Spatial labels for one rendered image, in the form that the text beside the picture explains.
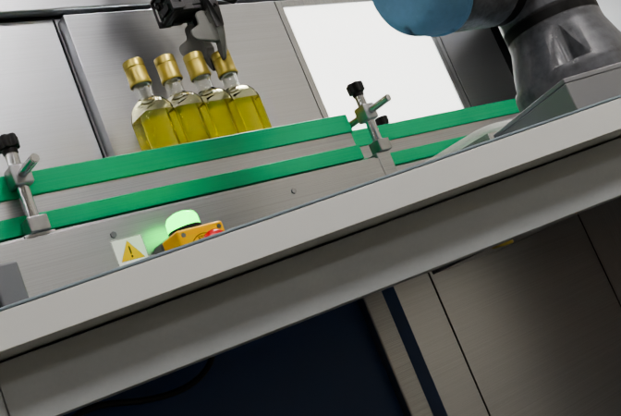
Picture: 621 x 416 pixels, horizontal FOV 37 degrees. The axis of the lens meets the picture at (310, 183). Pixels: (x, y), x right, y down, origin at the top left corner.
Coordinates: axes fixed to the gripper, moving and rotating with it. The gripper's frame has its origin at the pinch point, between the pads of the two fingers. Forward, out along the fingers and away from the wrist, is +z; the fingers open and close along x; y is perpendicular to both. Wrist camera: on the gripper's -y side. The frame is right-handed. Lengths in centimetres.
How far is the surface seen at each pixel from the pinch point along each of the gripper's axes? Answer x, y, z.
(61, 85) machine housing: -12.0, 24.1, -5.0
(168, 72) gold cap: 3.3, 12.3, 2.4
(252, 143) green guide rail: 15.2, 9.9, 20.9
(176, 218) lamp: 24.4, 30.2, 30.8
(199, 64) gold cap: 2.7, 6.1, 1.7
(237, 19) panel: -13.6, -15.1, -13.0
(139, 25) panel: -11.0, 6.7, -13.5
